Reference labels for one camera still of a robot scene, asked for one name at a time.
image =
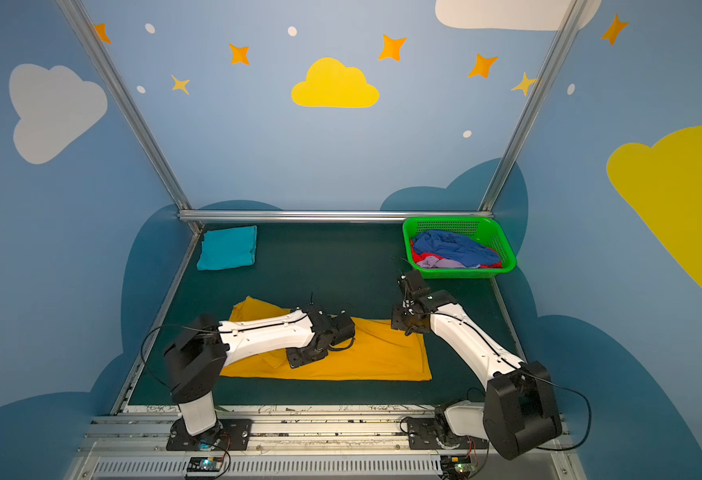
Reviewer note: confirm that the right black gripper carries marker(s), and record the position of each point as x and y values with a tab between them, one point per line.
402	318

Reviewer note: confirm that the yellow printed t-shirt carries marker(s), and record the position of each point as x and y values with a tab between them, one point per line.
379	353

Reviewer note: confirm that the green plastic laundry basket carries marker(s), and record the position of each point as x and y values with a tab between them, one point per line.
480	229

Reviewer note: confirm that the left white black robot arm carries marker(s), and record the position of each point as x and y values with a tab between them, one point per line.
195	359

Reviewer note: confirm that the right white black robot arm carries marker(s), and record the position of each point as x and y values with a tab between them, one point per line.
519	412

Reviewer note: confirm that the lavender t-shirt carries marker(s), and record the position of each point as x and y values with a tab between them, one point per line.
434	262

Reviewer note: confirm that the red t-shirt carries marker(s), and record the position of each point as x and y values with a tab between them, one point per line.
474	258

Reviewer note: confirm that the blue t-shirt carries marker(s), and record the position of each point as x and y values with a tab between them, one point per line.
432	238

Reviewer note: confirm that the folded teal t-shirt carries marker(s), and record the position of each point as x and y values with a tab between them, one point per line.
228	249

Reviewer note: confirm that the right green circuit board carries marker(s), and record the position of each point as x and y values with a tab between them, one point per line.
455	468

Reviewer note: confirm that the green circuit board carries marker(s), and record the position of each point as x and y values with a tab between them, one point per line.
204	467
455	468

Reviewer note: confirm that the left green circuit board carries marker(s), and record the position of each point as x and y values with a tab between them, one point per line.
204	467

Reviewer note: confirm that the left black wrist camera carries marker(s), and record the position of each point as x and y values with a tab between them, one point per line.
344	336

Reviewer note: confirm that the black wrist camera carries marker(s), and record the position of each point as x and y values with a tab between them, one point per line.
344	336
413	286

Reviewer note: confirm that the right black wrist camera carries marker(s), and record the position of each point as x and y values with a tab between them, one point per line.
413	286

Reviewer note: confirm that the right side table rail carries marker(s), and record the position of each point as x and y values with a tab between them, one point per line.
507	319

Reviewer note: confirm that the aluminium mounting rail base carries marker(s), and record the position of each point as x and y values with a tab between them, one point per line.
297	442

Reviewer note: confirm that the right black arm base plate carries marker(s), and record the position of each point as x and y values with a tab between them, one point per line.
435	434

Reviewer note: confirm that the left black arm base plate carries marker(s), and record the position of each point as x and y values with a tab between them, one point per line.
225	435

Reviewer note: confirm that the horizontal aluminium frame bar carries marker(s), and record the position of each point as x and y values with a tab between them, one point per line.
264	216

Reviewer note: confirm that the left aluminium frame post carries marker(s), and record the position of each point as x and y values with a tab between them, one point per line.
80	22

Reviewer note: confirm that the aluminium frame post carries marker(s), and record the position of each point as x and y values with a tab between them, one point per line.
80	22
536	97

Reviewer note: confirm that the right aluminium frame post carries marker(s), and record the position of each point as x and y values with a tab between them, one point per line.
536	97

